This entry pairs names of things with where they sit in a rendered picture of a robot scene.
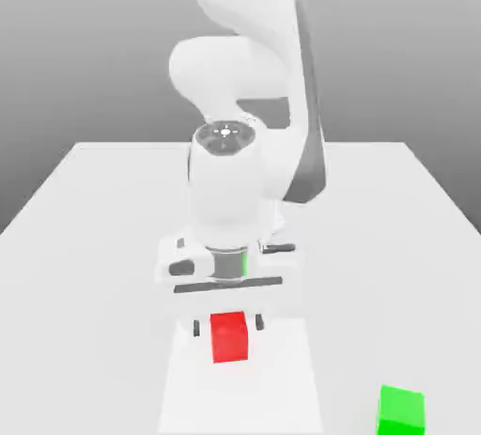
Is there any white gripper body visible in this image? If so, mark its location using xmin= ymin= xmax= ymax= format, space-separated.
xmin=170 ymin=275 xmax=289 ymax=318

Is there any small red cube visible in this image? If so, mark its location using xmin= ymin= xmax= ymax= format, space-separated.
xmin=209 ymin=311 xmax=250 ymax=365

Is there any small green cube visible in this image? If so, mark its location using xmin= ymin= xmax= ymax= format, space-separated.
xmin=376 ymin=384 xmax=427 ymax=435

